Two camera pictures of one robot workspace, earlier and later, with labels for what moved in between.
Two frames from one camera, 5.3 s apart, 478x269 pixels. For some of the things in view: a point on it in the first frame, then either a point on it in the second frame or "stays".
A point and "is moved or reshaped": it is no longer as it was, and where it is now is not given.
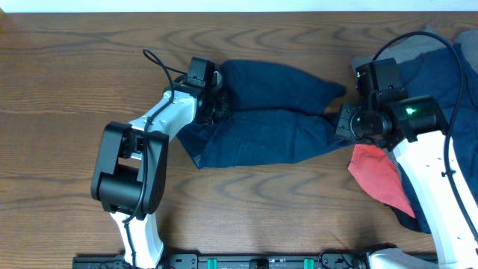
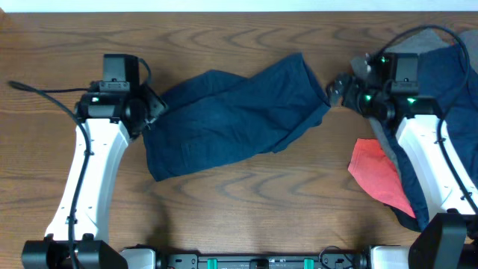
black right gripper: [344, 128] → [350, 99]
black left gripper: [220, 108] → [155, 108]
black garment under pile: [406, 220] stays
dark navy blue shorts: [278, 115] is moved or reshaped
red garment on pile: [377, 172] stays
